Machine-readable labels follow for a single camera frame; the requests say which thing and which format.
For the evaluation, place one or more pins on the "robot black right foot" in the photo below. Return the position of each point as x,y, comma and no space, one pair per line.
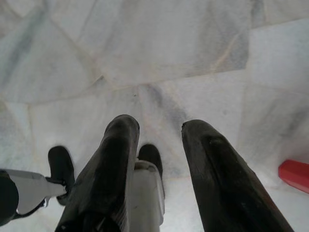
150,154

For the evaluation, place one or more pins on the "robot black left foot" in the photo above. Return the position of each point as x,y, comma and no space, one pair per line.
60,164

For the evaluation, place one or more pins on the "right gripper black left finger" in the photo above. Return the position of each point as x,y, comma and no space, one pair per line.
108,169

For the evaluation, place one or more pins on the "red small table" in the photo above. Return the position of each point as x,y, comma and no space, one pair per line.
297,175

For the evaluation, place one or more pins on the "robot silver right leg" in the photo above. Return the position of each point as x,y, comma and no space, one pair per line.
144,195

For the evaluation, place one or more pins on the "robot black foot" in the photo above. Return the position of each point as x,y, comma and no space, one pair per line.
150,154
60,164

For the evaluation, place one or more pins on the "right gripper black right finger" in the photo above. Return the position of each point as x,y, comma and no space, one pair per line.
217,181

